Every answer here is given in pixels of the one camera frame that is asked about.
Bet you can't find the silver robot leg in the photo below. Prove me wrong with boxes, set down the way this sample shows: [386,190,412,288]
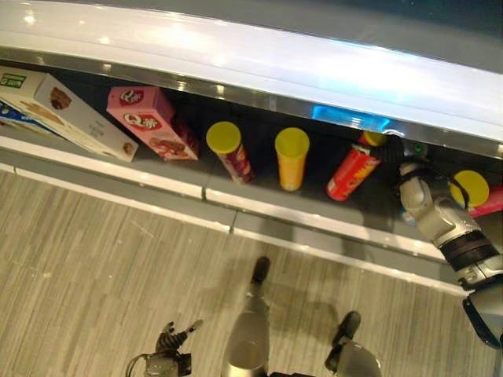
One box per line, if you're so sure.
[324,310,383,377]
[222,256,273,377]

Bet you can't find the white chocolate biscuit box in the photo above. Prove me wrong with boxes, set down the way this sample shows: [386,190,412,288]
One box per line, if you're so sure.
[33,73,140,163]

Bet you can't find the white box with green label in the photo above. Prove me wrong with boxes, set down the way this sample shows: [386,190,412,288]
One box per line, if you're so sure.
[0,65,68,139]

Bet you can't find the silver left robot leg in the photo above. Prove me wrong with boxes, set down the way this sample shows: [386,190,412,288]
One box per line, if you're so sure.
[222,256,273,377]

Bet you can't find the blue snack box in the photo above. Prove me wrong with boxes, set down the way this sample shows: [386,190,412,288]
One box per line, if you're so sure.
[0,99,45,134]

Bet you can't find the pink chip can yellow lid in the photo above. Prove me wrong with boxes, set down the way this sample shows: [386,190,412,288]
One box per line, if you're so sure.
[449,170,503,219]

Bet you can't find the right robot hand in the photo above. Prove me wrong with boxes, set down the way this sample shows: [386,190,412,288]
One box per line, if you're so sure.
[377,134,406,167]

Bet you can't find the pink Q wafer box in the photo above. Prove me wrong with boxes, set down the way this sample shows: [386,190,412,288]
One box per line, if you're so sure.
[106,86,200,162]

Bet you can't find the purple chip can yellow lid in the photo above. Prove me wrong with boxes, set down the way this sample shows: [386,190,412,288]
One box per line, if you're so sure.
[205,121,255,185]

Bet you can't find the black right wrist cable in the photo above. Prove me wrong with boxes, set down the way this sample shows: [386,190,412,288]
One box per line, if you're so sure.
[426,159,471,208]

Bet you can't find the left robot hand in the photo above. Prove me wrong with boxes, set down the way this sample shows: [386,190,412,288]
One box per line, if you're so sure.
[155,318,204,357]

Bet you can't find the grey lower shelf board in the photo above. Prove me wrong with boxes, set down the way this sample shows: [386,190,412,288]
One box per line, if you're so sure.
[0,124,479,298]

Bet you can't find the red chip can yellow lid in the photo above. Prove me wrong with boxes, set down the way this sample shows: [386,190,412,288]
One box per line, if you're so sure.
[325,130,389,203]

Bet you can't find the silver right robot leg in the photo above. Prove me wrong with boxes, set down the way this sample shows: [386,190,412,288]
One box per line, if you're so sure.
[324,310,383,377]

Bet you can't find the grey robot torso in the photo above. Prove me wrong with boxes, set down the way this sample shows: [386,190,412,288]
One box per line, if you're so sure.
[461,289,503,351]

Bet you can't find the white upper shelf board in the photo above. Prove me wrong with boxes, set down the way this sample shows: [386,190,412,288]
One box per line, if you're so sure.
[0,0,503,160]

